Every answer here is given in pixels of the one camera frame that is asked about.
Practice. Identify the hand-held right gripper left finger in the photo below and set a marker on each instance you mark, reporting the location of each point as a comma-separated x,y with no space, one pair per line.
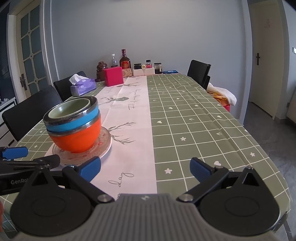
89,168

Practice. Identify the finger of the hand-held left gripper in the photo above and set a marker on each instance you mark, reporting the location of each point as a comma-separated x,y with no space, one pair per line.
15,152
46,161

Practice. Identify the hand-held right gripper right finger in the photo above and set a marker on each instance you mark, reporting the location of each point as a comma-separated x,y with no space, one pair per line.
200,169

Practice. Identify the white fruit-print plate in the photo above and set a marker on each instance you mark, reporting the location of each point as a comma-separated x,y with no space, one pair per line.
105,154

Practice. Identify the floral clear glass plate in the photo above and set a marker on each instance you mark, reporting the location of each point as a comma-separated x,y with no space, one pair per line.
105,141

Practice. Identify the orange steel bowl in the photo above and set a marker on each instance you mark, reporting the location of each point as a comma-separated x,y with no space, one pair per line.
76,139

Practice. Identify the blue steel bowl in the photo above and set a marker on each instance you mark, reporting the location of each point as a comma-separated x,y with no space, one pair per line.
76,122

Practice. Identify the green ceramic bowl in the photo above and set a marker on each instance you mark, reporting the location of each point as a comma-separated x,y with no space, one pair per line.
69,110

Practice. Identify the black chair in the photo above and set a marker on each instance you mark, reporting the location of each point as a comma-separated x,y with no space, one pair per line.
67,83
30,109
198,71

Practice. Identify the green checked tablecloth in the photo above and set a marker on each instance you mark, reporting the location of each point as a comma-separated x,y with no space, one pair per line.
196,115

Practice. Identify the white table runner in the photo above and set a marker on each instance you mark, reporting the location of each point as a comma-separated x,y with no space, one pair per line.
129,115

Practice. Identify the white cloth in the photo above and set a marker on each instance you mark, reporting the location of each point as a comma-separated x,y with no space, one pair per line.
223,93

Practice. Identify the purple tissue pack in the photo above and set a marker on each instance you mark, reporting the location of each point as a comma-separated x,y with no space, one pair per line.
83,87

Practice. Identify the pink box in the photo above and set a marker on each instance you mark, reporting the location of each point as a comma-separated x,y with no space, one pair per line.
113,76

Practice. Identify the brown figurine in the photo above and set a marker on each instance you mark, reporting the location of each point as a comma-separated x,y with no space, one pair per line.
100,69

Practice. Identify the flat blue box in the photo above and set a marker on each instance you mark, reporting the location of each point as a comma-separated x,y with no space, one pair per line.
170,71

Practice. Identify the beige perforated box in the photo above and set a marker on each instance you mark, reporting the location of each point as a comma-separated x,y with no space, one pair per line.
127,73

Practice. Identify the glass panel door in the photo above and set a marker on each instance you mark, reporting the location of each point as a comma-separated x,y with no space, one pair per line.
30,46

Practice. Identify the dark glass jar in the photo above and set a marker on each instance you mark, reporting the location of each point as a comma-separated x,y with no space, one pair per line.
157,67

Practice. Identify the clear water bottle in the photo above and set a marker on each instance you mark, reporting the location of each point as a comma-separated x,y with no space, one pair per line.
113,60

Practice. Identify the white box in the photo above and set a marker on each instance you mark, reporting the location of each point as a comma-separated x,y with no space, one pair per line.
144,72

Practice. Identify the brown liquor bottle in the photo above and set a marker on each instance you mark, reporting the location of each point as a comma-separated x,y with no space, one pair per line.
125,62

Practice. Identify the black jar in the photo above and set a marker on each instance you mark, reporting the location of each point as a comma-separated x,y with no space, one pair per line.
137,66

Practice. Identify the small red-label bottle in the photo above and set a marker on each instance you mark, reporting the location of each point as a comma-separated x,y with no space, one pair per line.
148,64

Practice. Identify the cream door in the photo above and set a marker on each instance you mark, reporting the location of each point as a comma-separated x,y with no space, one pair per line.
266,69

